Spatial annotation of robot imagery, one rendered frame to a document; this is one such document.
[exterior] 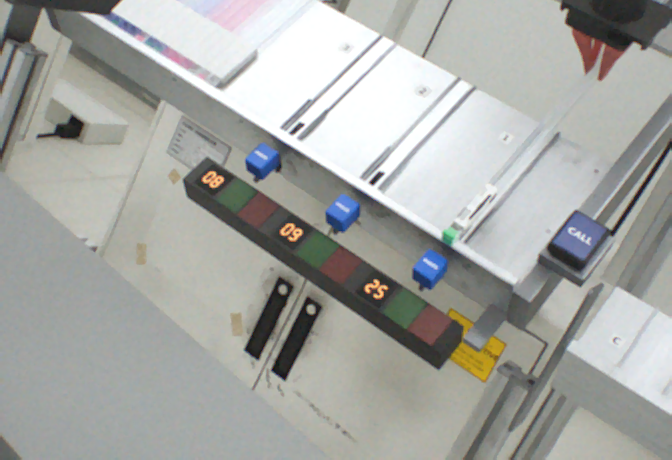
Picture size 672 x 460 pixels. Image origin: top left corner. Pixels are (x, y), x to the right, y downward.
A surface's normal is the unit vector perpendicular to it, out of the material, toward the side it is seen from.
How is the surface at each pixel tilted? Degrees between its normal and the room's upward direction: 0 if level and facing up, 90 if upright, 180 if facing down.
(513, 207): 45
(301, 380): 90
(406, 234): 135
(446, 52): 90
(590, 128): 90
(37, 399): 0
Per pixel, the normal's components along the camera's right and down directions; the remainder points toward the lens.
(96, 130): 0.78, 0.50
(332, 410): -0.47, 0.07
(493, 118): -0.03, -0.56
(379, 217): -0.62, 0.65
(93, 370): 0.42, -0.86
